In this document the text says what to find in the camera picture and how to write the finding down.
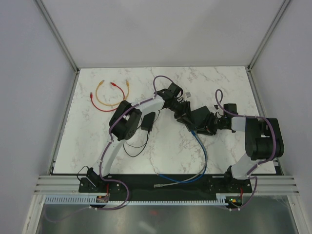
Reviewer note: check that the black network switch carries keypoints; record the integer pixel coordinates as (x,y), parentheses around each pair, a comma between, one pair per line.
(199,118)

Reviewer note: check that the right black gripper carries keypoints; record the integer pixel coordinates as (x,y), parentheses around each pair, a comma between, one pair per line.
(208,129)

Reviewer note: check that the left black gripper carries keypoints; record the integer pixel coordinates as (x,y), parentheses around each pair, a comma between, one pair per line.
(184,116)

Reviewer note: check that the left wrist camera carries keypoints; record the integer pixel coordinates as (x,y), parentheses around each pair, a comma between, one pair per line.
(187,95)

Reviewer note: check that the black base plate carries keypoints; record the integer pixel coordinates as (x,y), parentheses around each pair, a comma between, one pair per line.
(153,187)

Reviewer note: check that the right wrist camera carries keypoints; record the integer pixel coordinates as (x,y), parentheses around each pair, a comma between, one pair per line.
(230,107)

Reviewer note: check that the white slotted cable duct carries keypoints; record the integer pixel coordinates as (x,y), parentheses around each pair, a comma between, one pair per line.
(95,200)

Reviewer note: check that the aluminium frame post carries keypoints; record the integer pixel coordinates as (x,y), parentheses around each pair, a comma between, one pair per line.
(273,26)
(48,19)

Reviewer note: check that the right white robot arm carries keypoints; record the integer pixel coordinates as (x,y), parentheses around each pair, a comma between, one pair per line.
(263,138)

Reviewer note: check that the black power adapter with cord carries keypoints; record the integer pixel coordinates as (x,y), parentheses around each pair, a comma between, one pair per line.
(147,123)

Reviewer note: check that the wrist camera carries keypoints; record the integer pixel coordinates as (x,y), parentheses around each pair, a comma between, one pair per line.
(187,95)
(230,107)

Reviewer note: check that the right aluminium frame post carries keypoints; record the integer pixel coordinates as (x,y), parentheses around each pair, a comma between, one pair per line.
(273,26)

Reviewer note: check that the left aluminium frame post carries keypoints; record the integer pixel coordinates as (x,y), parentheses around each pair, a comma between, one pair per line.
(48,19)

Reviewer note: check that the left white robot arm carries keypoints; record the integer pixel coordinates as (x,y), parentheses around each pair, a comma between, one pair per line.
(123,125)

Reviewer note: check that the aluminium front rail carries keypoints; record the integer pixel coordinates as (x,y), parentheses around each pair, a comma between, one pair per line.
(267,185)

